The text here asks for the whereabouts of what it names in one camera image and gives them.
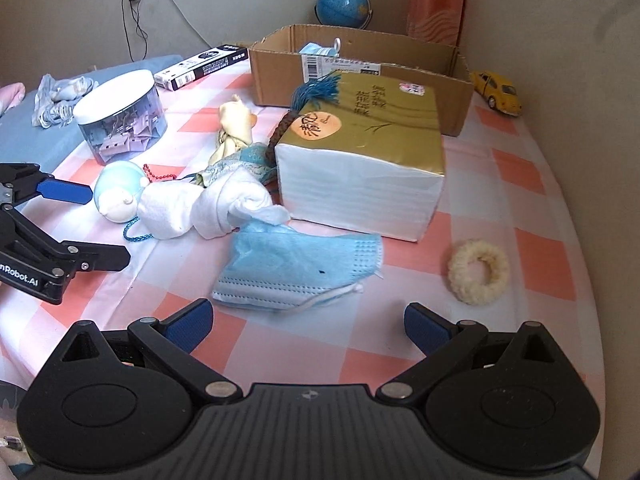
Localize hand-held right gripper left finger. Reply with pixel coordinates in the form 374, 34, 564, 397
48, 298, 244, 404

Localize blue tassel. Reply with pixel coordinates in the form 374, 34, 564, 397
290, 72, 343, 112

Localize teal patterned scarf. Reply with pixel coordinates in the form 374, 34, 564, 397
192, 142, 278, 189

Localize brown fuzzy hair tie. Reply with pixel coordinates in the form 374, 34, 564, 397
265, 110, 296, 162

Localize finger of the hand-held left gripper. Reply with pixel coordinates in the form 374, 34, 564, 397
0, 162, 94, 207
0, 208, 132, 276

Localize cardboard box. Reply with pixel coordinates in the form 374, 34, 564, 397
248, 24, 475, 137

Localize gold wrapped tissue pack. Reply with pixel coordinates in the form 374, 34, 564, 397
274, 72, 447, 243

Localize round clear container white lid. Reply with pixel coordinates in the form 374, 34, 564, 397
74, 69, 168, 166

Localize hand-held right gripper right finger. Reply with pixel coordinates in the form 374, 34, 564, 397
376, 302, 572, 404

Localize pink pillow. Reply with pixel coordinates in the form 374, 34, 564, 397
0, 82, 26, 116

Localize plastic bag of cables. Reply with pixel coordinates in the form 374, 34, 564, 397
31, 74, 98, 128

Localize hanging power cable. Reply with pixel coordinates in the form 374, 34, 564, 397
84, 0, 151, 61

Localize yellow toy car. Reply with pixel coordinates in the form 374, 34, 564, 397
469, 70, 523, 118

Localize blue desk globe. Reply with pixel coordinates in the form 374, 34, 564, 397
314, 0, 375, 28

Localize pink orange rolled mat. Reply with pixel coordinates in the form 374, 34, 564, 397
406, 0, 470, 47

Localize cream cloth doll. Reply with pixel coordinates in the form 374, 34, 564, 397
207, 95, 259, 167

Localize cream fluffy hair scrunchie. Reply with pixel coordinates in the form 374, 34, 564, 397
446, 240, 511, 306

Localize blue bed sheet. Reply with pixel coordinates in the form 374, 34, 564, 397
0, 54, 186, 173

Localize blue face mask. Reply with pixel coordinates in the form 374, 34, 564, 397
299, 40, 342, 59
211, 222, 386, 313

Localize pale blue plush keychain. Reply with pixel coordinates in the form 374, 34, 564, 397
93, 161, 177, 243

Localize folded blue face mask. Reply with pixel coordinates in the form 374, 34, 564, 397
299, 40, 342, 59

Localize pink checkered tablecloth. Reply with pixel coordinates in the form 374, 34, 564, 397
0, 42, 608, 466

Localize white socks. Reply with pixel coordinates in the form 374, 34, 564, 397
137, 165, 292, 241

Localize black and white carton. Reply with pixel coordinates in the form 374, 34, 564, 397
153, 44, 251, 92

